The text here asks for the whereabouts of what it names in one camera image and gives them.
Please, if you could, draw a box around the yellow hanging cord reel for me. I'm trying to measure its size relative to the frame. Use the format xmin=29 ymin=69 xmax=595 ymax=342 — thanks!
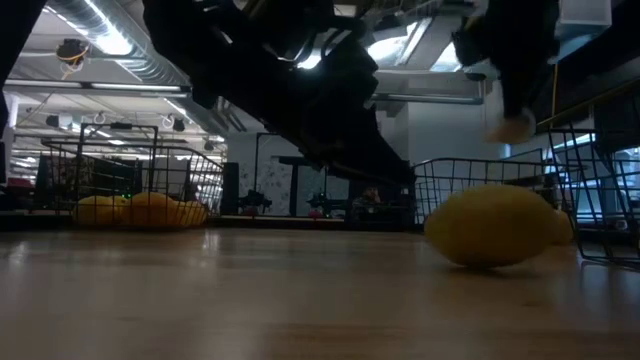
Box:
xmin=54 ymin=38 xmax=91 ymax=67

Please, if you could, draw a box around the round silver ventilation duct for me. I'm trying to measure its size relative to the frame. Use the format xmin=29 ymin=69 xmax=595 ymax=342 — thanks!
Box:
xmin=44 ymin=0 xmax=241 ymax=134

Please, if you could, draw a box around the black cabinet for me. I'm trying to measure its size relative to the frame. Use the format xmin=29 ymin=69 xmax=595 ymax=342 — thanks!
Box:
xmin=348 ymin=179 xmax=414 ymax=221

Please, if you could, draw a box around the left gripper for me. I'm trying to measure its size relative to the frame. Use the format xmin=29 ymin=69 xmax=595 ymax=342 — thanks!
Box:
xmin=278 ymin=36 xmax=417 ymax=185

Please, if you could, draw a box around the black background rig frame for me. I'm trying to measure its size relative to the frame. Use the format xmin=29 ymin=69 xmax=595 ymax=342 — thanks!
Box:
xmin=253 ymin=131 xmax=301 ymax=216

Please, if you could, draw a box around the yellow hanging cable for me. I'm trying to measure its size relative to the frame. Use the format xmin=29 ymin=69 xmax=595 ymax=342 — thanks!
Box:
xmin=549 ymin=62 xmax=560 ymax=119

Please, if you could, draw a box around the long horizontal ceiling pipe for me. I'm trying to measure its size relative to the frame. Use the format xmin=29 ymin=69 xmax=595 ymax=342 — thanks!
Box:
xmin=2 ymin=78 xmax=485 ymax=106

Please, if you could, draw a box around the black T-shaped stand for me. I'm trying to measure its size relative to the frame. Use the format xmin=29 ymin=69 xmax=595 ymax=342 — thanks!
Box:
xmin=273 ymin=155 xmax=321 ymax=217

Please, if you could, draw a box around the black pillar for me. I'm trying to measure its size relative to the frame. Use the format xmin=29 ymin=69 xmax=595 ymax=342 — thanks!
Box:
xmin=221 ymin=162 xmax=241 ymax=217

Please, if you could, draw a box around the bright ceiling light panel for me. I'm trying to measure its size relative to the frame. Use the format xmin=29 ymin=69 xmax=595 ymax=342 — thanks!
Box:
xmin=297 ymin=51 xmax=322 ymax=71

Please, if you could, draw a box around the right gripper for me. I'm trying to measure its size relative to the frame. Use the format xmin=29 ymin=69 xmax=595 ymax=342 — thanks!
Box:
xmin=486 ymin=0 xmax=562 ymax=120

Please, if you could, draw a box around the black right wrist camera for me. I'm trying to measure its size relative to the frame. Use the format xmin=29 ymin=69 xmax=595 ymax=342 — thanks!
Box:
xmin=451 ymin=17 xmax=497 ymax=69

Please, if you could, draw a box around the orange mango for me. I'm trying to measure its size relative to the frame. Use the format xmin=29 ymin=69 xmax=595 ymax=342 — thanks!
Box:
xmin=119 ymin=191 xmax=182 ymax=230

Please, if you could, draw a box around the wire mesh basket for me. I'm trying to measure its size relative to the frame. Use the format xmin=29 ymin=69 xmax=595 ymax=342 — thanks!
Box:
xmin=40 ymin=140 xmax=225 ymax=232
xmin=410 ymin=157 xmax=576 ymax=226
xmin=535 ymin=82 xmax=640 ymax=270

